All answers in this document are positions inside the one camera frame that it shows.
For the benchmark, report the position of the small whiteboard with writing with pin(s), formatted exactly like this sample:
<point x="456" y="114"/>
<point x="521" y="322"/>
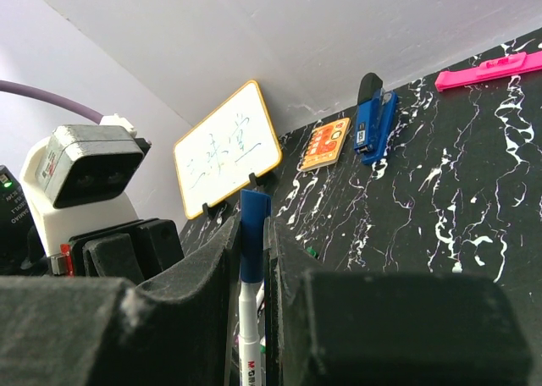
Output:
<point x="218" y="156"/>

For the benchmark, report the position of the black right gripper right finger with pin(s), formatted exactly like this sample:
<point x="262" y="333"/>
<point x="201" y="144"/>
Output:
<point x="325" y="327"/>

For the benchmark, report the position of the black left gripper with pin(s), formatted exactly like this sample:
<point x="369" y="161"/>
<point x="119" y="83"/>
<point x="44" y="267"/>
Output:
<point x="22" y="252"/>

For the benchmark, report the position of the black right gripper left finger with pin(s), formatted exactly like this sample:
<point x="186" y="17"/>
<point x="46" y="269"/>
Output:
<point x="173" y="329"/>

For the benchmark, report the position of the blue white pen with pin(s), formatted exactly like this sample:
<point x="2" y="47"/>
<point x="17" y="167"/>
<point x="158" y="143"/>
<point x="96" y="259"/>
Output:
<point x="250" y="356"/>

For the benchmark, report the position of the orange small notebook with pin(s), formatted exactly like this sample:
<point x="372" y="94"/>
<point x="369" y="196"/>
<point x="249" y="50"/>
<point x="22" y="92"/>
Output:
<point x="325" y="145"/>

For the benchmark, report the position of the green white pen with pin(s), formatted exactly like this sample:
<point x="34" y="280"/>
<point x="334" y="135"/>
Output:
<point x="312" y="252"/>

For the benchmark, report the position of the pink plastic clip bar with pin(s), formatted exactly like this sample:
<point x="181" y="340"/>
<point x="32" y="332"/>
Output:
<point x="493" y="69"/>

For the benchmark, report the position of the blue pen cap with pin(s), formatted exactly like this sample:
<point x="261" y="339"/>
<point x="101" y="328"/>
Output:
<point x="255" y="208"/>

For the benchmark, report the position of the blue stapler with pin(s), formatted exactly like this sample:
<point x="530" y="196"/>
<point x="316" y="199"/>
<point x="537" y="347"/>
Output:
<point x="375" y="114"/>

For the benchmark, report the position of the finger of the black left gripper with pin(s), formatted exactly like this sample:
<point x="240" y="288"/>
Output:
<point x="156" y="245"/>

